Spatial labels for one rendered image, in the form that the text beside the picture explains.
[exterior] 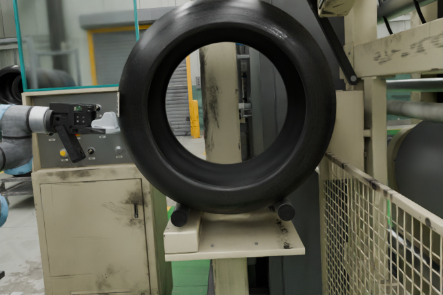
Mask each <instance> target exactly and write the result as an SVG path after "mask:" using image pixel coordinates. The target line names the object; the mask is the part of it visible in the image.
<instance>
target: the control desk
mask: <svg viewBox="0 0 443 295"><path fill-rule="evenodd" d="M118 89H119V87H106V88H85V89H73V90H52V91H40V92H23V93H22V104H23V105H27V106H40V107H49V103H54V102H58V103H85V104H96V111H97V118H96V120H98V119H101V118H102V117H103V114H104V113H108V112H114V113H115V114H116V118H117V123H118V126H119V121H118V116H117V92H118ZM75 135H76V137H77V139H78V141H79V143H80V145H81V147H82V149H83V151H84V153H85V155H86V158H85V159H83V160H81V161H79V162H77V163H73V162H72V161H71V158H70V157H69V154H68V153H67V150H66V149H65V147H64V145H63V143H62V141H61V139H60V137H59V135H58V133H49V134H45V133H32V155H33V157H34V158H33V160H32V170H31V171H32V173H31V176H32V187H33V193H34V203H35V210H36V220H37V226H38V237H39V243H40V254H41V260H42V271H43V277H44V288H45V295H171V293H172V290H173V276H172V267H171V261H165V250H164V241H163V233H164V231H165V228H166V226H167V224H168V216H167V200H166V196H165V195H164V194H162V193H161V192H160V191H159V190H157V189H156V188H155V187H154V186H152V185H151V184H150V183H149V182H148V181H147V180H146V179H145V177H144V176H143V175H142V174H141V172H140V171H139V170H138V169H137V167H136V165H135V164H134V163H133V161H132V159H131V157H130V155H129V153H128V151H127V149H126V147H125V144H124V141H123V138H122V135H121V133H120V134H75Z"/></svg>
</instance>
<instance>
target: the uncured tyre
mask: <svg viewBox="0 0 443 295"><path fill-rule="evenodd" d="M222 42H231V43H240V44H243V45H246V46H249V47H251V48H253V49H255V50H257V51H259V52H260V53H261V54H263V55H264V56H265V57H267V58H268V59H269V60H270V61H271V62H272V64H273V65H274V66H275V67H276V69H277V70H278V72H279V74H280V76H281V78H282V80H283V83H284V86H285V90H286V94H287V112H286V116H285V120H284V123H283V126H282V128H281V130H280V133H279V134H278V136H277V137H276V139H275V140H274V141H273V142H272V144H271V145H270V146H269V147H268V148H267V149H265V150H264V151H263V152H262V153H260V154H259V155H257V156H256V157H253V158H252V159H249V160H246V161H243V162H240V163H232V164H221V163H213V162H210V161H206V160H204V159H201V158H199V157H197V156H195V155H194V154H192V153H191V152H190V151H188V150H187V149H186V148H185V147H184V146H183V145H182V144H181V143H180V142H179V140H178V139H177V138H176V137H175V135H174V133H173V131H172V129H171V127H170V125H169V122H168V119H167V113H166V108H165V99H166V93H167V87H168V85H169V81H170V80H171V77H172V75H173V73H174V72H175V70H176V68H177V67H178V66H179V65H180V63H181V62H182V61H183V60H184V59H185V58H186V57H188V56H189V55H190V54H191V53H193V52H194V51H196V50H197V49H200V48H201V47H204V46H207V45H210V44H213V43H222ZM118 92H119V117H118V121H119V128H120V131H121V135H122V138H123V141H124V144H125V147H126V149H127V151H128V153H129V155H130V157H131V159H132V161H133V163H134V164H135V165H136V167H137V169H138V170H139V171H140V172H141V174H142V175H143V176H144V177H145V179H146V180H147V181H148V182H149V183H150V184H151V185H152V186H154V187H155V188H156V189H157V190H159V191H160V192H161V193H162V194H164V195H165V196H167V197H168V198H170V199H172V200H173V201H176V202H177V203H180V204H181V205H184V206H186V207H189V208H191V209H195V210H198V211H203V212H207V213H215V214H239V213H247V212H251V211H256V210H258V209H262V208H265V207H268V206H269V205H272V204H274V203H276V202H278V201H280V200H282V199H284V198H285V197H287V196H288V195H290V194H291V193H292V192H294V191H295V190H296V189H298V187H300V186H301V185H302V184H303V183H304V182H305V181H306V180H307V178H308V177H309V176H310V175H311V174H312V173H313V172H314V170H315V169H316V168H317V166H318V165H319V163H320V162H321V160H322V158H323V156H324V154H325V153H326V150H327V148H328V145H329V143H330V140H331V137H332V133H333V131H334V125H335V120H336V89H335V85H334V79H333V76H332V72H331V70H330V66H329V64H328V62H327V59H326V57H325V55H324V53H323V51H322V50H321V48H320V46H319V45H318V43H317V42H316V40H315V39H314V38H313V36H312V35H311V34H310V33H309V31H308V30H307V29H306V28H305V27H304V26H303V25H302V24H301V23H300V22H298V21H297V20H296V19H295V18H293V17H292V16H291V15H290V14H288V13H286V12H285V11H283V10H281V9H280V8H278V7H276V6H274V5H271V4H269V3H267V2H265V1H261V0H192V1H189V2H187V3H184V4H182V5H180V6H178V7H176V8H174V9H172V10H170V11H169V12H168V13H166V14H164V15H163V16H162V17H160V18H159V19H157V21H155V23H153V24H152V25H151V26H150V27H149V28H148V29H147V30H146V31H145V33H143V34H142V36H141V37H140V38H139V40H138V41H137V43H136V44H135V46H134V47H133V49H132V51H131V53H130V54H129V56H128V59H127V61H126V63H125V66H124V68H123V71H122V74H121V79H120V82H119V89H118Z"/></svg>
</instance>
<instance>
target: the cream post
mask: <svg viewBox="0 0 443 295"><path fill-rule="evenodd" d="M198 51H199V60H200V81H201V92H202V108H203V123H204V142H205V153H206V161H210V162H213V163H221V164H232V163H240V162H242V160H241V136H240V124H239V100H238V87H237V63H236V50H235V43H231V42H222V43H213V44H210V45H207V46H204V47H201V48H200V49H198ZM212 265H213V274H214V292H215V295H249V282H248V269H247V257H239V258H225V259H213V260H212Z"/></svg>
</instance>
